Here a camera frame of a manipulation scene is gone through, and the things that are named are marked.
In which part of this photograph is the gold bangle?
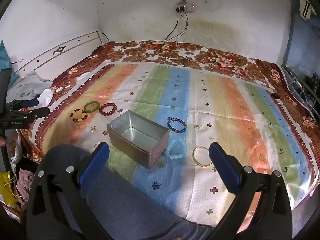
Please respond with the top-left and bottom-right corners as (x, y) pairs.
(192, 146), (212, 168)

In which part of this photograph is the yellow and brown bead bracelet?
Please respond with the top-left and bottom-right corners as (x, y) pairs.
(69, 108), (89, 123)

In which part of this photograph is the green jade bangle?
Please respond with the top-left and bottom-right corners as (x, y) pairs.
(84, 101), (100, 113)

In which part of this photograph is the dark red bead bracelet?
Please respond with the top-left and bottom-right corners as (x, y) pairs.
(99, 102), (118, 116)

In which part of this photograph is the light blue bead bracelet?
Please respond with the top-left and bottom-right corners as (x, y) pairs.
(164, 139), (188, 160)

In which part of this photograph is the multicolour bead bracelet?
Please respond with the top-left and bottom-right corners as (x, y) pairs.
(166, 116), (188, 134)

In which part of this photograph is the person's left hand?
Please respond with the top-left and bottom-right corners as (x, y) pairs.
(0, 130), (18, 157)

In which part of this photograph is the grey and white clothes pile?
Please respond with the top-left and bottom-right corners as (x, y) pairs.
(6, 72), (53, 109)

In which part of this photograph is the silver metal tin box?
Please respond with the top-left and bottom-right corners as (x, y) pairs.
(107, 111), (169, 168)

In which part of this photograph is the white headboard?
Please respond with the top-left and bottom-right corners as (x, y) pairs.
(6, 29), (104, 80)

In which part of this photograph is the person's grey trouser leg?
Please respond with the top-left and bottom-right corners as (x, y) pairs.
(36, 144), (214, 239)

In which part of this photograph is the striped colourful bed mat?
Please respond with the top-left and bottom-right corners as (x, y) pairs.
(31, 63), (319, 225)

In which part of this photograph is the yellow plastic bag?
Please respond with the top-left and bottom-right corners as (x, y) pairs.
(0, 171), (16, 207)

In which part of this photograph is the small black object on bed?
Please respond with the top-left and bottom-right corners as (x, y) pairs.
(271, 93), (280, 100)

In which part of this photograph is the metal rack at right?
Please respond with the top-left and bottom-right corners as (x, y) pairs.
(281, 66), (319, 121)

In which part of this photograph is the red floral blanket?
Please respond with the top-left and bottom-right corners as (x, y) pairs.
(18, 39), (320, 163)

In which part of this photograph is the white power strip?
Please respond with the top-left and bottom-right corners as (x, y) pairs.
(175, 4), (196, 13)

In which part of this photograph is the black cable left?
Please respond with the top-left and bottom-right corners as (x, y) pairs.
(163, 11), (181, 42)

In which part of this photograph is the black cable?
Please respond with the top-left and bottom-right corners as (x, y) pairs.
(163, 11), (181, 42)
(172, 11), (189, 43)

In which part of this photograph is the black cable right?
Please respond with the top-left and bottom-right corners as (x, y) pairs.
(172, 11), (189, 43)

